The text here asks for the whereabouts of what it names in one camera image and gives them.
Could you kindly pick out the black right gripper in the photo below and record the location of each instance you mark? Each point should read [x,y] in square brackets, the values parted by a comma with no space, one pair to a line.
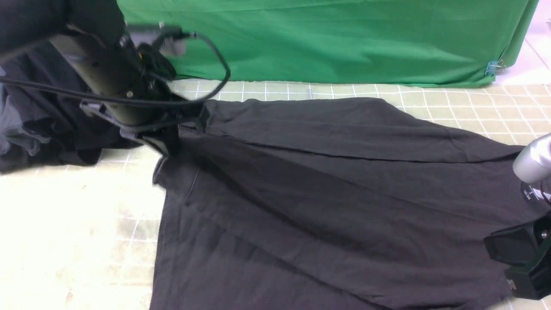
[526,250]

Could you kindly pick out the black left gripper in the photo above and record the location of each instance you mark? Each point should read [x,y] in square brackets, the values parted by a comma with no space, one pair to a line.
[160,133]

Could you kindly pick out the dark gray long-sleeve top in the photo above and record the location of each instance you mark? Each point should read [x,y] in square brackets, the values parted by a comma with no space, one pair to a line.
[347,204]

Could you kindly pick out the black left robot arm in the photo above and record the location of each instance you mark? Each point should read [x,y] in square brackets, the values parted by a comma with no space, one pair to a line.
[128,82]

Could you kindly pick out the black clothes pile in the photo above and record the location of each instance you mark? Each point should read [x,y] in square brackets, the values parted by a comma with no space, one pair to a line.
[44,129]

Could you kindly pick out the green grid cutting mat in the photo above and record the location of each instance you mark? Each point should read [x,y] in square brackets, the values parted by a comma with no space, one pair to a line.
[84,238]

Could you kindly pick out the teal binder clip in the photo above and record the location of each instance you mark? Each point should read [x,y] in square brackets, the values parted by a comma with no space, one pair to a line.
[495,67]

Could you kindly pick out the green backdrop cloth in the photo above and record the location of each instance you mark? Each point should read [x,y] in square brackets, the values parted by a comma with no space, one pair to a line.
[424,43]

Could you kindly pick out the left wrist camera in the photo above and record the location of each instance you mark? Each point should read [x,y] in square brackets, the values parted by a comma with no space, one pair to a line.
[147,33]

